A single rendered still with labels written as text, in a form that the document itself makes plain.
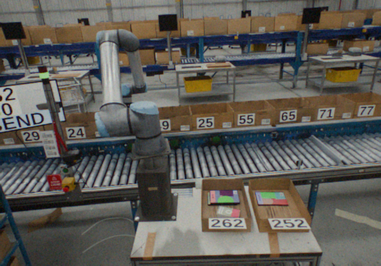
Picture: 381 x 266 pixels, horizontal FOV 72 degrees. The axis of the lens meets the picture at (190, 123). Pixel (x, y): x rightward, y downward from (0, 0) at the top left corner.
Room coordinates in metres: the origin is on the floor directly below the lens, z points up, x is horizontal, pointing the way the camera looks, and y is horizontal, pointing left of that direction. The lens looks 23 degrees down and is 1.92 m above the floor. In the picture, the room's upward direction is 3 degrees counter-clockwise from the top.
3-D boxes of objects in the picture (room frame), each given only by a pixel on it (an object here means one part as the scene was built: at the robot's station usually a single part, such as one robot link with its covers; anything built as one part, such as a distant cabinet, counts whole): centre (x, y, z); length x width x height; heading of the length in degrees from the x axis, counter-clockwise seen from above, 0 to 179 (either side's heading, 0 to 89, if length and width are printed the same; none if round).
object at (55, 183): (1.59, 0.95, 0.85); 0.16 x 0.01 x 0.13; 94
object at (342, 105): (2.51, -1.38, 0.96); 0.39 x 0.29 x 0.17; 94
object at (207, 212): (1.34, -0.19, 0.80); 0.38 x 0.28 x 0.10; 176
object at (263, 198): (1.41, -0.51, 0.76); 0.19 x 0.14 x 0.02; 85
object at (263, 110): (2.45, -0.60, 0.96); 0.39 x 0.29 x 0.17; 94
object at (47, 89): (1.62, 0.88, 1.11); 0.12 x 0.05 x 0.88; 94
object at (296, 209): (1.32, -0.51, 0.80); 0.38 x 0.28 x 0.10; 177
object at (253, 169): (1.99, -0.48, 0.72); 0.52 x 0.05 x 0.05; 4
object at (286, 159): (2.01, -0.80, 0.72); 0.52 x 0.05 x 0.05; 4
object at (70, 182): (1.56, 0.84, 0.84); 0.15 x 0.09 x 0.07; 94
